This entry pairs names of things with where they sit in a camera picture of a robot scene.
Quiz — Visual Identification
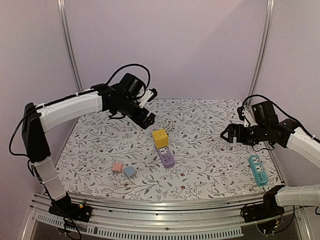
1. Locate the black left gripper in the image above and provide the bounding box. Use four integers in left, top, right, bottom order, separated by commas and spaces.
114, 97, 156, 130

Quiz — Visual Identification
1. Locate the white purple strip cable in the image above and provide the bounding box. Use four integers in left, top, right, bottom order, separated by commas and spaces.
159, 119, 175, 132

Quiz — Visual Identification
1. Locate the yellow cube socket adapter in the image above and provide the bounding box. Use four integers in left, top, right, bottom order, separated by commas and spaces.
152, 128, 169, 149

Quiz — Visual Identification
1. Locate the purple power strip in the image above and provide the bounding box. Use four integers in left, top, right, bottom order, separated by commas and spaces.
156, 146, 175, 169

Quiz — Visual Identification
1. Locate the pink plug adapter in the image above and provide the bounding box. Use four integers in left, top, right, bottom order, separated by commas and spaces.
111, 162, 124, 173

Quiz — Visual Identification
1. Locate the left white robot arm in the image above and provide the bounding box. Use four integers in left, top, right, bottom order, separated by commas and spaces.
8, 73, 158, 217

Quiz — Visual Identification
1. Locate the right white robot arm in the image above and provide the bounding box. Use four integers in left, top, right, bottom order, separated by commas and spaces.
220, 95, 320, 218

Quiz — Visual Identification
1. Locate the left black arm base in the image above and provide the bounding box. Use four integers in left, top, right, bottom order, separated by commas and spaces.
48, 193, 92, 223

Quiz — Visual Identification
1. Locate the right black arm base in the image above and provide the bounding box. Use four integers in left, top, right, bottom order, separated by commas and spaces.
240, 185, 285, 223

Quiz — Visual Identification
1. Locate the blue plug adapter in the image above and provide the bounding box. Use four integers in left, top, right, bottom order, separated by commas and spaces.
123, 166, 137, 179

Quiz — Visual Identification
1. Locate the teal power strip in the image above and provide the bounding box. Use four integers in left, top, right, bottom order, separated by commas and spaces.
248, 155, 268, 187

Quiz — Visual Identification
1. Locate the floral patterned table mat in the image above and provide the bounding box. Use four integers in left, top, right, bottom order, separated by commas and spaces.
56, 99, 283, 201

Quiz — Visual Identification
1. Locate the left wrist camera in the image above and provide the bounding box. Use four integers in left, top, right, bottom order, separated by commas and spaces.
137, 88, 158, 108

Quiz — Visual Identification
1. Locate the aluminium front rail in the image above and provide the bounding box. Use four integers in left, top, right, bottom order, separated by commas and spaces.
21, 192, 313, 240

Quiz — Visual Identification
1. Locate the right aluminium frame post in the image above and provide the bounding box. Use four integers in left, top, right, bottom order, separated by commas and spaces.
248, 0, 275, 96

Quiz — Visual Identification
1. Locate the aluminium frame post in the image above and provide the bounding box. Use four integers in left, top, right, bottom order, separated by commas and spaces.
248, 0, 275, 96
56, 0, 84, 92

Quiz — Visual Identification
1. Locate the left aluminium frame post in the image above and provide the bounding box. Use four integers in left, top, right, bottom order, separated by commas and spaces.
56, 0, 84, 92

